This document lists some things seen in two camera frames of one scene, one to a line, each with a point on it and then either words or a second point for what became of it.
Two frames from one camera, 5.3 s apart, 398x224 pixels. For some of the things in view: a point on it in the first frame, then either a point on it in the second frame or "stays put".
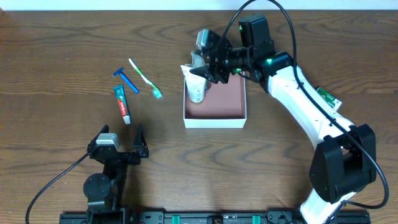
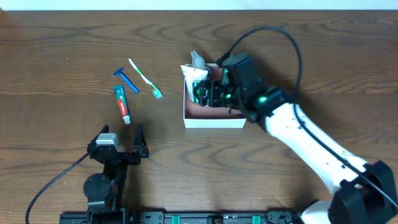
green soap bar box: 334,102 to 196,91
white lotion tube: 196,84 stays put
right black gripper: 218,66 to 208,94
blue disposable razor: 120,73 stays put
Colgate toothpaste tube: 122,102 stays put
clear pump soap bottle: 198,61 stays put
